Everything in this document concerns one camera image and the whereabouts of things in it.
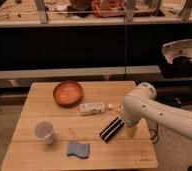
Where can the blue sponge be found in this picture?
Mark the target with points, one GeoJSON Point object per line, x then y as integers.
{"type": "Point", "coordinates": [77, 149]}

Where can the white tube bottle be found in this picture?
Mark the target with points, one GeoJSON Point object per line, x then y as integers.
{"type": "Point", "coordinates": [94, 108]}

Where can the orange wooden bowl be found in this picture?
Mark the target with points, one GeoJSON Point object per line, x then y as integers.
{"type": "Point", "coordinates": [67, 93]}

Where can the orange crate in background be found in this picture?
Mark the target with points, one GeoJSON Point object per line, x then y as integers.
{"type": "Point", "coordinates": [107, 8]}

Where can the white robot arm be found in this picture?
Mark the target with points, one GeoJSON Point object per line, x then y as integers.
{"type": "Point", "coordinates": [140, 103]}

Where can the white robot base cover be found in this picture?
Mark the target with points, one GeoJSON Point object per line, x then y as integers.
{"type": "Point", "coordinates": [176, 49]}

